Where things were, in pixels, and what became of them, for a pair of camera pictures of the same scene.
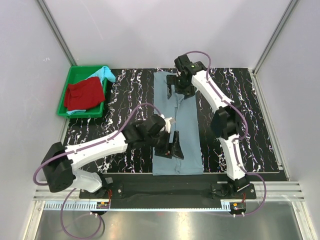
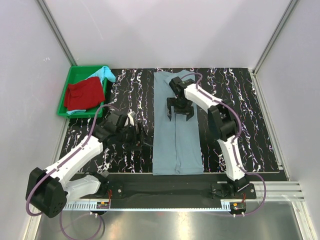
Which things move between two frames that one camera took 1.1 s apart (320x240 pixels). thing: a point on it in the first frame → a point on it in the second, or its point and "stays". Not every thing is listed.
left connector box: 101,205 stays
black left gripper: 176,151 → 138,140
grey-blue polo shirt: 184,117 stays
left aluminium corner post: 56,31 stays
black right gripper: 171,80 → 189,110
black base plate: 169,190 stays
